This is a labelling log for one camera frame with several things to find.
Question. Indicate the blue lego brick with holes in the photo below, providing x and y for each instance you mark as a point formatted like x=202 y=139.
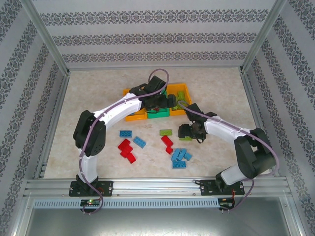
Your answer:
x=179 y=165
x=126 y=133

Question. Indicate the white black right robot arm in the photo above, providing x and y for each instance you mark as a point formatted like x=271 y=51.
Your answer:
x=221 y=130

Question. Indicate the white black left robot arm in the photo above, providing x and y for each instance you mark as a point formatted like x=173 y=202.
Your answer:
x=123 y=108

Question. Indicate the grey sheet metal panel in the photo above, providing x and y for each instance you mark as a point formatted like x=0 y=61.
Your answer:
x=157 y=223

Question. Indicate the red arched lego brick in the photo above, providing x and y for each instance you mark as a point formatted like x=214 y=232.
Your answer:
x=131 y=158

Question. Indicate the green plastic bin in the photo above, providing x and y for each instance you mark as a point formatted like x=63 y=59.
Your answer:
x=158 y=115

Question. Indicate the orange plastic bin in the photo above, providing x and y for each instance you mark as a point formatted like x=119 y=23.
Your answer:
x=187 y=93
x=135 y=117

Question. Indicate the small circuit board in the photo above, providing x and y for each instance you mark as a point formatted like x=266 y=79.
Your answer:
x=90 y=202
x=226 y=204

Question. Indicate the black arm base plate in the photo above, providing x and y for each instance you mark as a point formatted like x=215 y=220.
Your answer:
x=105 y=188
x=205 y=188

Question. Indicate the small red lego brick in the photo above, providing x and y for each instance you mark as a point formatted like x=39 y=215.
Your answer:
x=169 y=149

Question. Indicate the long blue lego brick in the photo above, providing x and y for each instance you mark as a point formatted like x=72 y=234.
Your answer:
x=177 y=154

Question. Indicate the aluminium side rail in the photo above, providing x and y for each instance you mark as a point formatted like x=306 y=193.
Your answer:
x=253 y=103
x=53 y=123

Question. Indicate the green lego brick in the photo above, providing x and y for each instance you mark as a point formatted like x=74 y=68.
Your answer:
x=179 y=105
x=186 y=138
x=181 y=95
x=166 y=132

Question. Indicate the aluminium mounting rail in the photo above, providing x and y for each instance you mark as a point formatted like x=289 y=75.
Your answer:
x=157 y=186

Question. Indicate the aluminium frame post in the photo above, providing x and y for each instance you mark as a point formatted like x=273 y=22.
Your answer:
x=262 y=37
x=50 y=41

